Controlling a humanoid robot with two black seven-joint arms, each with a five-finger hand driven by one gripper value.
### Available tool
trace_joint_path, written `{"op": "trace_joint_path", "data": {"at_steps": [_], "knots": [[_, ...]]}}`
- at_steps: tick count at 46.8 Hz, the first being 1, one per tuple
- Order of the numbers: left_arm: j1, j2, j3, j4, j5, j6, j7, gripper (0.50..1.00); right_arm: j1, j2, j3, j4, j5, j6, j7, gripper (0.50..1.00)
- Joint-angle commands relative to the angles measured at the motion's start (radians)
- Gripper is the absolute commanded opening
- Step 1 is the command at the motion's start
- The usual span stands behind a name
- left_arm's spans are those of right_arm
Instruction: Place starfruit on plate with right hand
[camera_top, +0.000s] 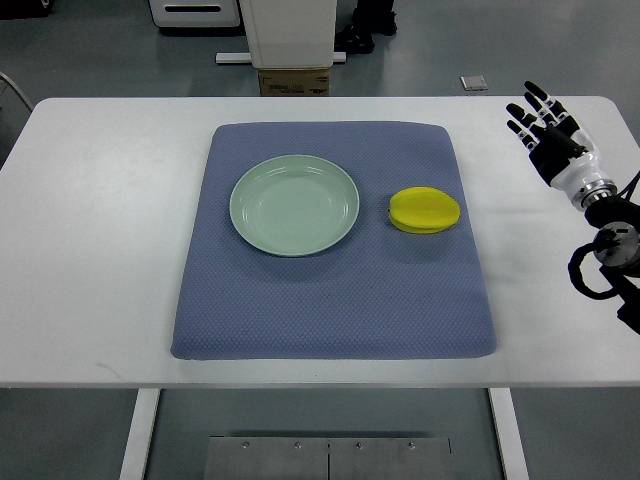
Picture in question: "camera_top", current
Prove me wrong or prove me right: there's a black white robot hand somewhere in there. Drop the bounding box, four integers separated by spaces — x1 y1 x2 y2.
506 81 618 211

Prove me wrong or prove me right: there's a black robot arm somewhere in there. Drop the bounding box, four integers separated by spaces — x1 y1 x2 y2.
568 176 639 332

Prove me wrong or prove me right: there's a grey floor plate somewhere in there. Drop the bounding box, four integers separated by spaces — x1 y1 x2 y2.
459 75 488 91

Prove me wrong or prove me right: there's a light green plate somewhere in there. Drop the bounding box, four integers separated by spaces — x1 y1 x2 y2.
229 155 360 257

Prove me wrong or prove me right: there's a blue textured mat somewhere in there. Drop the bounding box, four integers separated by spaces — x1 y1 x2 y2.
171 121 497 360

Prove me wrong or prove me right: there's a black bag on floor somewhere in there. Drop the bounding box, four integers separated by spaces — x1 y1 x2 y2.
334 0 397 55

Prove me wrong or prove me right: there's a cardboard box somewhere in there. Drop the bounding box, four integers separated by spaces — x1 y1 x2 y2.
258 69 331 97

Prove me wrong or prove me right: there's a white right table leg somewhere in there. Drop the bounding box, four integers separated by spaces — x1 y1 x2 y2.
488 388 530 480

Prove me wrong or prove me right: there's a white table leg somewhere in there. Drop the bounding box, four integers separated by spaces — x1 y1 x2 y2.
488 388 530 480
119 388 161 480

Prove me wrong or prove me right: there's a white pillar stand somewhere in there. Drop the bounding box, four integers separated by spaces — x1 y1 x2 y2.
215 0 346 70

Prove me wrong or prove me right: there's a white cabinet with slot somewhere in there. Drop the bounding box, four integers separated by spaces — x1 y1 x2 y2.
148 0 241 28

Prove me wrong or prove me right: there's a white left table leg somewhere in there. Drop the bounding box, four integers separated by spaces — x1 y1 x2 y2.
119 388 161 480

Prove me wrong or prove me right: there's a grey chair edge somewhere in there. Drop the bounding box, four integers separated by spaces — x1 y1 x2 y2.
0 71 34 112

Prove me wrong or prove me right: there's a metal base plate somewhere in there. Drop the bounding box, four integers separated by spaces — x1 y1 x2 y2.
204 437 455 480

